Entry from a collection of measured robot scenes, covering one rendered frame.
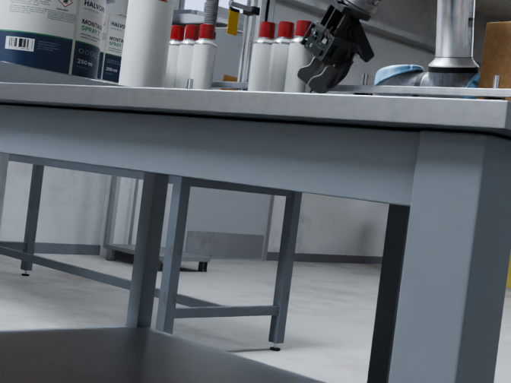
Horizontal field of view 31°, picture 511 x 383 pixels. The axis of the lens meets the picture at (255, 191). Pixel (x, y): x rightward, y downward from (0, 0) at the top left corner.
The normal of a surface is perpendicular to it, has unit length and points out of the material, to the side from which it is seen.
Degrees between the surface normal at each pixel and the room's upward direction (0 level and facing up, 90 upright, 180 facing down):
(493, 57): 90
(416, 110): 90
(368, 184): 90
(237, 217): 90
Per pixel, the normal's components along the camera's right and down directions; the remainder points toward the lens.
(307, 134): -0.68, -0.07
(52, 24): 0.36, 0.06
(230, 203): 0.71, 0.10
